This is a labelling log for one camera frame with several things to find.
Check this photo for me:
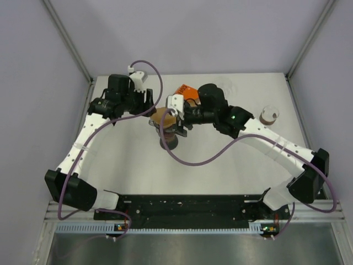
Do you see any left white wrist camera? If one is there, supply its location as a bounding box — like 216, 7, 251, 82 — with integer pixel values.
127, 66, 147, 93

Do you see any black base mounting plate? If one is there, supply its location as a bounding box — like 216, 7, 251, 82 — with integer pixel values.
93, 193, 293, 230

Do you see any aluminium frame rail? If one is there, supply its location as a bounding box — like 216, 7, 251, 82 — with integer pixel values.
44, 201, 345, 222

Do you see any glass carafe with red rim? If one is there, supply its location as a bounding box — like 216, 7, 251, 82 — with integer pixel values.
163, 129, 179, 150

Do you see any grey slotted cable duct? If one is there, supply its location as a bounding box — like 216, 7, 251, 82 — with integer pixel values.
55, 223, 116, 233

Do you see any brown paper coffee filter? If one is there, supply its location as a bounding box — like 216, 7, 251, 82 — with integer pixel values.
151, 107, 177, 129

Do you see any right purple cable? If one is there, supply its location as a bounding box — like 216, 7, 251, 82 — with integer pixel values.
160, 108, 340, 240

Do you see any clear glass with brown band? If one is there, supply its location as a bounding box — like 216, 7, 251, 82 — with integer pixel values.
259, 105, 280, 125

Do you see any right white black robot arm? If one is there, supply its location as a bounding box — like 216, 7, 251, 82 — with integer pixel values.
168, 83, 329, 219

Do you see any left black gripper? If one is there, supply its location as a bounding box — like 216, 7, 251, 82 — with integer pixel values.
120, 86, 156, 118

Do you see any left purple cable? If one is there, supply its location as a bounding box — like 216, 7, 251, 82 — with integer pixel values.
57, 59, 164, 243

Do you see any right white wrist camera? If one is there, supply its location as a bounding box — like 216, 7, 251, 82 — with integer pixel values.
166, 94, 184, 120

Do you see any clear plastic coffee dripper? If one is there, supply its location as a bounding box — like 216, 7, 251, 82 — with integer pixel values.
149, 118, 177, 137

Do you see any orange coffee filter package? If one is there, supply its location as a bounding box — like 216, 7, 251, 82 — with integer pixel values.
174, 84, 199, 100

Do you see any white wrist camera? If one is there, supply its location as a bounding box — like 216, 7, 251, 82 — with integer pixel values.
127, 66, 147, 93
166, 94, 184, 120

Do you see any clear glass cup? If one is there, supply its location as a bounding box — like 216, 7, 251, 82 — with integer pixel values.
214, 76, 237, 97

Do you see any purple cable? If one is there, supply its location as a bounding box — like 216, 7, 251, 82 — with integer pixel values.
160, 108, 340, 240
57, 59, 164, 243

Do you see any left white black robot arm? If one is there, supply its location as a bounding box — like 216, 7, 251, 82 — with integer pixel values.
45, 71, 153, 219

